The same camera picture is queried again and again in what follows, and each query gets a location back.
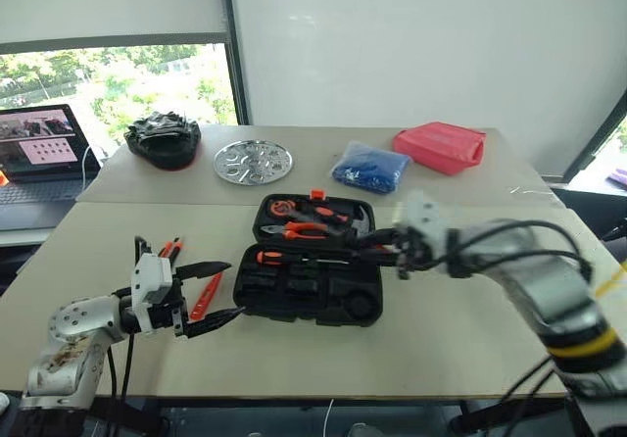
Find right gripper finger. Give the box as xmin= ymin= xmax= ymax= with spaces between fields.
xmin=353 ymin=227 xmax=403 ymax=249
xmin=363 ymin=246 xmax=407 ymax=268

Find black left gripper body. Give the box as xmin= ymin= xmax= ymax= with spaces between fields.
xmin=145 ymin=281 xmax=191 ymax=344

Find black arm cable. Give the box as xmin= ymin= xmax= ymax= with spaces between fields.
xmin=106 ymin=234 xmax=154 ymax=412
xmin=440 ymin=218 xmax=595 ymax=282

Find black crumpled bundle on red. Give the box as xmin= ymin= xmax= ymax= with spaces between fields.
xmin=122 ymin=110 xmax=204 ymax=171

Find black window pillar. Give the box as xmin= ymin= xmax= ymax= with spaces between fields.
xmin=217 ymin=0 xmax=254 ymax=126

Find thin white hanging cable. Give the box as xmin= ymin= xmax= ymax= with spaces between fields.
xmin=322 ymin=397 xmax=337 ymax=437

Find red plastic container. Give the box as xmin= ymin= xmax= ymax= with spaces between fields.
xmin=391 ymin=121 xmax=488 ymax=177

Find orange black screwdriver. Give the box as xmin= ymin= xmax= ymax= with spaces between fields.
xmin=255 ymin=250 xmax=352 ymax=267

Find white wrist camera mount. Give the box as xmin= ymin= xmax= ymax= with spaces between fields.
xmin=129 ymin=253 xmax=174 ymax=333
xmin=394 ymin=190 xmax=456 ymax=258

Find black claw hammer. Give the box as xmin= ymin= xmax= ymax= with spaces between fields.
xmin=322 ymin=205 xmax=376 ymax=243

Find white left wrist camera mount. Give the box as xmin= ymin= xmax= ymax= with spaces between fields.
xmin=129 ymin=253 xmax=174 ymax=333

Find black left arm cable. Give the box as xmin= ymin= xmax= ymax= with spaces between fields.
xmin=106 ymin=234 xmax=154 ymax=412

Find black plastic tool case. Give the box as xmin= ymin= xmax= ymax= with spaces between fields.
xmin=232 ymin=189 xmax=385 ymax=329

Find black side furniture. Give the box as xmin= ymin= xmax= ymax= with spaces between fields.
xmin=550 ymin=185 xmax=627 ymax=243

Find clear plastic strip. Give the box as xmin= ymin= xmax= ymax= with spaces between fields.
xmin=507 ymin=184 xmax=555 ymax=199

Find dark grey laptop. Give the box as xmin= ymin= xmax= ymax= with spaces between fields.
xmin=0 ymin=103 xmax=104 ymax=233

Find round silver perforated plate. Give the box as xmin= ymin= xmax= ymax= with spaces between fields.
xmin=213 ymin=139 xmax=296 ymax=187

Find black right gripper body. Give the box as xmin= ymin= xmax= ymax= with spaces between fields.
xmin=393 ymin=227 xmax=446 ymax=282

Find dark rounded shape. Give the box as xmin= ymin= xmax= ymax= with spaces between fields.
xmin=346 ymin=421 xmax=389 ymax=437

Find blue filled plastic bag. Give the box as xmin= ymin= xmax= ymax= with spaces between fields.
xmin=330 ymin=139 xmax=412 ymax=197

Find white roller blind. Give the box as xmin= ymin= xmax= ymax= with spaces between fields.
xmin=0 ymin=0 xmax=232 ymax=47

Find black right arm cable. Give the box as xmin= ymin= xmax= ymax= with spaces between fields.
xmin=440 ymin=218 xmax=595 ymax=282

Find black slanted window frame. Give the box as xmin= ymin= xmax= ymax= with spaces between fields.
xmin=561 ymin=103 xmax=627 ymax=184

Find white laptop cable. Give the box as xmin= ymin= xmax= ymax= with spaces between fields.
xmin=80 ymin=143 xmax=107 ymax=189

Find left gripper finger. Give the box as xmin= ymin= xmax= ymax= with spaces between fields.
xmin=183 ymin=305 xmax=246 ymax=343
xmin=173 ymin=260 xmax=233 ymax=283

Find orange black tape measure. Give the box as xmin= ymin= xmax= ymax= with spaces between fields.
xmin=266 ymin=199 xmax=296 ymax=220

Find orange handled pliers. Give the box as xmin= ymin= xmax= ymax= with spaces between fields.
xmin=261 ymin=220 xmax=330 ymax=241

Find yellow cord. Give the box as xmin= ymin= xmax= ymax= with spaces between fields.
xmin=594 ymin=264 xmax=627 ymax=297

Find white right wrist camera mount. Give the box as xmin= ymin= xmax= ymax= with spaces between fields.
xmin=394 ymin=190 xmax=456 ymax=258

